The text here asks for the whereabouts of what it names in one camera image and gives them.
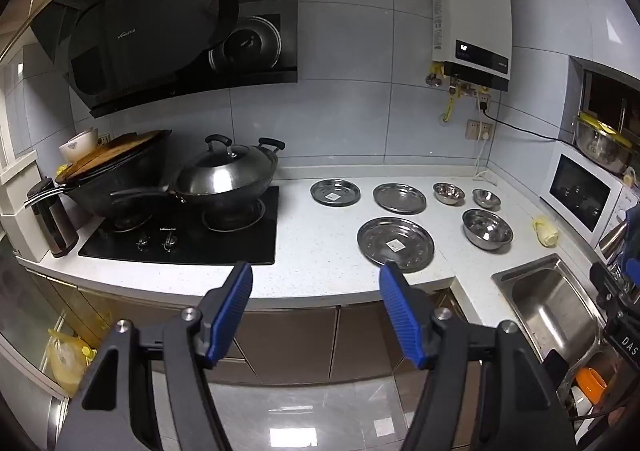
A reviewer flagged steel wok with black handles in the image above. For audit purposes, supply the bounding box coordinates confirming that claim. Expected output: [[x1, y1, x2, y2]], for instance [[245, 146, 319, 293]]
[[110, 136, 286, 213]]

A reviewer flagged black range hood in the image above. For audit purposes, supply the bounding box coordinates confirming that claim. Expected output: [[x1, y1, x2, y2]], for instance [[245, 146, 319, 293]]
[[30, 0, 299, 119]]

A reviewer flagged white ceramic bowl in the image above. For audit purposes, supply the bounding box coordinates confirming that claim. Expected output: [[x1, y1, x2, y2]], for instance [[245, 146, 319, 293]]
[[59, 128, 99, 163]]

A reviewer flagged yellow item in basin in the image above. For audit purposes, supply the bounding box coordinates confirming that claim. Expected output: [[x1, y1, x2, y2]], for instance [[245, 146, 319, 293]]
[[579, 112, 620, 135]]

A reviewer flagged white container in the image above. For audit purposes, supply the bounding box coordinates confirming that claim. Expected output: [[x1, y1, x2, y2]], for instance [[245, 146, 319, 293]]
[[570, 388, 594, 437]]

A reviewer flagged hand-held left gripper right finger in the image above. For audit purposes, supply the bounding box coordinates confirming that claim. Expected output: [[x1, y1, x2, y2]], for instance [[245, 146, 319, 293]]
[[378, 261, 581, 451]]

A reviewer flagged white microwave oven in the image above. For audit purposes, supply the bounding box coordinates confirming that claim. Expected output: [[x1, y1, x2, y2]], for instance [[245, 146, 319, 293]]
[[540, 140, 639, 248]]

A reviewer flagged white water heater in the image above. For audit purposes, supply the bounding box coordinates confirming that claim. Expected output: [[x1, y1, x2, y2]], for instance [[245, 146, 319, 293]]
[[431, 0, 513, 93]]

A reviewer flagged yellow gas hose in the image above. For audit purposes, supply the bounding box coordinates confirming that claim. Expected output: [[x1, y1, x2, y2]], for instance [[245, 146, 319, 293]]
[[441, 85, 459, 125]]

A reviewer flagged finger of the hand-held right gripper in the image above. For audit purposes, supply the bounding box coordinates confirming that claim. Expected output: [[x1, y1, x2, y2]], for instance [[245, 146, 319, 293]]
[[618, 251, 640, 292]]

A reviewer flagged steel wok lid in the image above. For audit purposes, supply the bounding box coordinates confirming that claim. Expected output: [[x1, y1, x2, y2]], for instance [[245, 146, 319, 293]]
[[175, 134, 277, 196]]

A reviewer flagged yellow plastic bag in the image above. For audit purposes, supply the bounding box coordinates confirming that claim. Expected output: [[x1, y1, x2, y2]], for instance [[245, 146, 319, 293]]
[[47, 328, 98, 397]]

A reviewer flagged small steel plate with sticker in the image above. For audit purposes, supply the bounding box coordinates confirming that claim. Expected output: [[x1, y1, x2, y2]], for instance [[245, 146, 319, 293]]
[[310, 178, 362, 207]]

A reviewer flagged black power cable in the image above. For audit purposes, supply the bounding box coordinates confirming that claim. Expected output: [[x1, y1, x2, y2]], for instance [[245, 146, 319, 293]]
[[478, 95, 572, 143]]

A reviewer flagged small steel bowl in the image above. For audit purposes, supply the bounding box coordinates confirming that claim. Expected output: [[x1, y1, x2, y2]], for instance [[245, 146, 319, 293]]
[[433, 182, 466, 206]]

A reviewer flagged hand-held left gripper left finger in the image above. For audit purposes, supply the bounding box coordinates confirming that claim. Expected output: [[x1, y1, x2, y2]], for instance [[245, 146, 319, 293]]
[[59, 260, 254, 451]]

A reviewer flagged orange cup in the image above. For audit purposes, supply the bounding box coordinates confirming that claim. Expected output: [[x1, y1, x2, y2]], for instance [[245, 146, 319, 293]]
[[575, 367, 609, 400]]

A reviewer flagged steel sink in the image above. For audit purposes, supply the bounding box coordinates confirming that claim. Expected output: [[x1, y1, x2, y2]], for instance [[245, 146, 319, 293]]
[[491, 253, 609, 373]]

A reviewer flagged steel kettle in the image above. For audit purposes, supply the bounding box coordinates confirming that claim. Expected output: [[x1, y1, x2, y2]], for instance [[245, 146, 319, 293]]
[[598, 218, 629, 262]]

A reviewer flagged steel basin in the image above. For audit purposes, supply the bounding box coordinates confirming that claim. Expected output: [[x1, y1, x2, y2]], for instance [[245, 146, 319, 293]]
[[573, 114, 640, 176]]

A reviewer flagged black gas cooktop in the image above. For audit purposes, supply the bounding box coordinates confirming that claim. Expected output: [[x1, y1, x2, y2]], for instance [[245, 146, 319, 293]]
[[78, 185, 280, 266]]

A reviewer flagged large patterned steel plate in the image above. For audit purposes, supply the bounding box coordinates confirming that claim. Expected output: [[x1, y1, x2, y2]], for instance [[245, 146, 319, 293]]
[[357, 216, 435, 274]]

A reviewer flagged round wooden board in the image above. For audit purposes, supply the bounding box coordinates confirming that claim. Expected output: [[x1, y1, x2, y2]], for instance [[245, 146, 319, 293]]
[[55, 130, 172, 182]]

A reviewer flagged yellow cloth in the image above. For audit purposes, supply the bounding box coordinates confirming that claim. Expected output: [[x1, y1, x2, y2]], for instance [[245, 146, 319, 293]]
[[531, 215, 559, 248]]

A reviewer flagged large steel bowl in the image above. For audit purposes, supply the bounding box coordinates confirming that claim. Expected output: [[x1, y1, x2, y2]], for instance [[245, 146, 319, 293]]
[[462, 208, 514, 251]]

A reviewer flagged beige wall socket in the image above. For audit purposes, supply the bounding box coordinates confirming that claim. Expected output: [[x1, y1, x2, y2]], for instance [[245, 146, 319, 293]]
[[466, 119, 496, 141]]

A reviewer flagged plain steel plate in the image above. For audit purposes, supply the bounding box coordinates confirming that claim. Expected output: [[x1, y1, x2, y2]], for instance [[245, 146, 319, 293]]
[[373, 182, 427, 214]]

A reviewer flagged tiny steel bowl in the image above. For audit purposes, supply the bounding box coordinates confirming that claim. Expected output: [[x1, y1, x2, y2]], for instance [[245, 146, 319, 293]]
[[472, 188, 502, 210]]

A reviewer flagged black thermos jug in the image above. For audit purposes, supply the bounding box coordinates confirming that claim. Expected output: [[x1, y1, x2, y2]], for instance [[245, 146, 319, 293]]
[[25, 176, 80, 259]]

